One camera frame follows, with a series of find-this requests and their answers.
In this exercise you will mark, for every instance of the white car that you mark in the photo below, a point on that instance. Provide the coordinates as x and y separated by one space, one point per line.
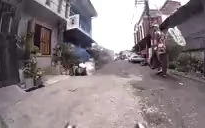
136 59

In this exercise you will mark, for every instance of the worn patched grey road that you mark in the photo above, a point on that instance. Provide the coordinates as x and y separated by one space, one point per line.
100 100

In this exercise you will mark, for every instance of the green bush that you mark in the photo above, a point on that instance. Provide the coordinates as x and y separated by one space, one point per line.
66 56

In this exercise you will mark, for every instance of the blue building with balcony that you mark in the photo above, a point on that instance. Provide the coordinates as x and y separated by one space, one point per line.
83 23

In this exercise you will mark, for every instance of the reddish multi-storey building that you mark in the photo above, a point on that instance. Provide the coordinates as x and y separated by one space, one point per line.
142 31

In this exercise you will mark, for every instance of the person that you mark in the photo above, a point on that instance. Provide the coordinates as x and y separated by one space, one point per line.
158 46

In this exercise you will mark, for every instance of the grey house with brown window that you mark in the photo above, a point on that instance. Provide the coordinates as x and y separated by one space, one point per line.
53 23

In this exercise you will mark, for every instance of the utility pole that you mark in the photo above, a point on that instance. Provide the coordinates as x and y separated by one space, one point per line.
146 13

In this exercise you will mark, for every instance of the robot's own part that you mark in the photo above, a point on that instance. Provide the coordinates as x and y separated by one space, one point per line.
139 125
69 126

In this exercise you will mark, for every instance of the group of potted plants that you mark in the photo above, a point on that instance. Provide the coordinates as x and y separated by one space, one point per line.
30 71

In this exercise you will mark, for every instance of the low roadside plants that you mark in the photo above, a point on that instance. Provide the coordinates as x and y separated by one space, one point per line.
186 63

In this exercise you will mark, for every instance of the grey building with dark roof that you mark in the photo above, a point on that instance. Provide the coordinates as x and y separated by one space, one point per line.
196 30

